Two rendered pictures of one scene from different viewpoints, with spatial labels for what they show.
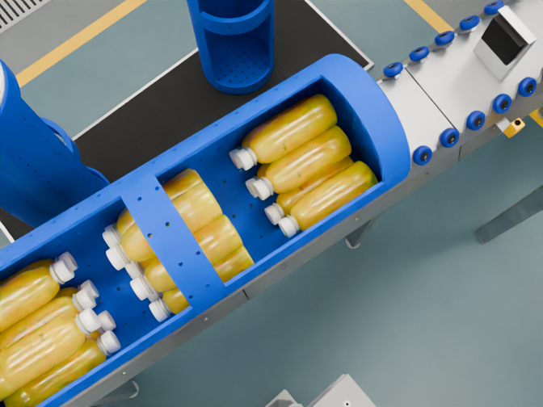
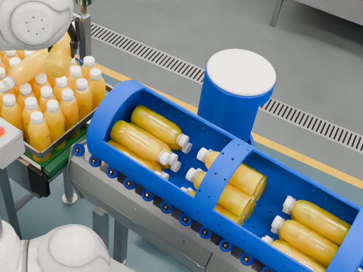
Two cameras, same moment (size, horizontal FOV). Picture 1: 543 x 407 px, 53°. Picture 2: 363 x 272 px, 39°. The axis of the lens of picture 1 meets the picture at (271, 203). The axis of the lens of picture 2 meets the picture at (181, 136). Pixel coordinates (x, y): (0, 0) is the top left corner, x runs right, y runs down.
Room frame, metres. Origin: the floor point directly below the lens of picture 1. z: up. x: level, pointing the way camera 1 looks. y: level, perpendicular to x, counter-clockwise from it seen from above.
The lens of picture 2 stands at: (-0.39, -0.60, 2.33)
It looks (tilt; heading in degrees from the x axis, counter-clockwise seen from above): 47 degrees down; 61
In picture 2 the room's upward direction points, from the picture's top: 9 degrees clockwise
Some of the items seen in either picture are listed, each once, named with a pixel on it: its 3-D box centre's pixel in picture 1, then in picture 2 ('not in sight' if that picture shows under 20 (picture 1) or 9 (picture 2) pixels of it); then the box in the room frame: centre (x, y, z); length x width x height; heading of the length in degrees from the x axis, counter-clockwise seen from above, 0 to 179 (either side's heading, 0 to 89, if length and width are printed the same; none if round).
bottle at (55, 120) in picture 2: not in sight; (54, 126); (-0.19, 0.65, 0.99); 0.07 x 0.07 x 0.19
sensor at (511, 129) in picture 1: (506, 119); not in sight; (0.55, -0.54, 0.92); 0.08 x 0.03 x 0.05; 33
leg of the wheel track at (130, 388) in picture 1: (105, 392); (101, 250); (-0.07, 0.51, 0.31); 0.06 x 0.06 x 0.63; 33
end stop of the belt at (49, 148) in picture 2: not in sight; (81, 122); (-0.09, 0.67, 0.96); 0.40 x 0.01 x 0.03; 33
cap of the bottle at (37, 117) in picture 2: not in sight; (37, 117); (-0.25, 0.61, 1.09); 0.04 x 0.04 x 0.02
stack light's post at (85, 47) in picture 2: not in sight; (87, 111); (0.05, 1.12, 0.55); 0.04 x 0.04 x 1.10; 33
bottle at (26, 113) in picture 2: not in sight; (33, 123); (-0.25, 0.69, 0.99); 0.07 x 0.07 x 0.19
